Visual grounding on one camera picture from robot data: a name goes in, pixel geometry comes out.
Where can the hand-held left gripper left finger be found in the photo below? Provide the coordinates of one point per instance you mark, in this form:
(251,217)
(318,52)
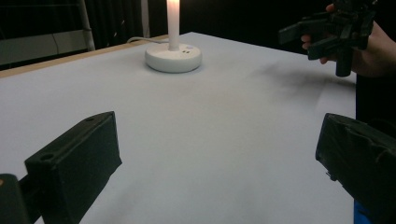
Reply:
(77,161)

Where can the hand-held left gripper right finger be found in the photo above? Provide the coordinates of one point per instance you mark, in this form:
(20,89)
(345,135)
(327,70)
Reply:
(364,161)

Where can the blue cloth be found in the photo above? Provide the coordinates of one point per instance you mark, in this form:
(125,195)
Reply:
(361,214)

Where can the grey panel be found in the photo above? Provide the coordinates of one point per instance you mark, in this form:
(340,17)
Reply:
(40,46)

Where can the white round lamp base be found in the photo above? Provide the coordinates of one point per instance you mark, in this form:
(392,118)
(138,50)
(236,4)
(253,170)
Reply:
(173,56)

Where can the white metal stand pipe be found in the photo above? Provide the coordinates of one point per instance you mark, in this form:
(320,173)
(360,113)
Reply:
(87,28)

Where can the black curtain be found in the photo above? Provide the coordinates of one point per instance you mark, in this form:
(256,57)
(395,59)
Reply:
(118,18)

